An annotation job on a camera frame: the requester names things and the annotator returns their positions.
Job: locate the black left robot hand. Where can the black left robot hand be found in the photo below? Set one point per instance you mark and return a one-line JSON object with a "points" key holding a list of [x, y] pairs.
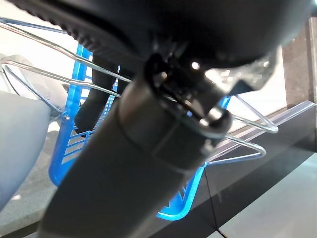
{"points": [[104, 178]]}

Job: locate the blue plastic shopping basket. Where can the blue plastic shopping basket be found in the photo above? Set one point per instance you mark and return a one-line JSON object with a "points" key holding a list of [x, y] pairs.
{"points": [[57, 161]]}

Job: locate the grey plate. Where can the grey plate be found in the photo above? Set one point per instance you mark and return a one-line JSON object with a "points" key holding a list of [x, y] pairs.
{"points": [[19, 138]]}

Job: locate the dark shelf board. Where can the dark shelf board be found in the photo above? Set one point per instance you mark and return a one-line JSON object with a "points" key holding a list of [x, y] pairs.
{"points": [[260, 168]]}

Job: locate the clear plastic shelf edge strip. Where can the clear plastic shelf edge strip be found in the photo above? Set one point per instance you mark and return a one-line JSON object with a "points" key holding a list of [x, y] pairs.
{"points": [[292, 111]]}

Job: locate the dark brown shelf post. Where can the dark brown shelf post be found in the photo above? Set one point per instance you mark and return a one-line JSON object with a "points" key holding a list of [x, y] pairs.
{"points": [[299, 69]]}

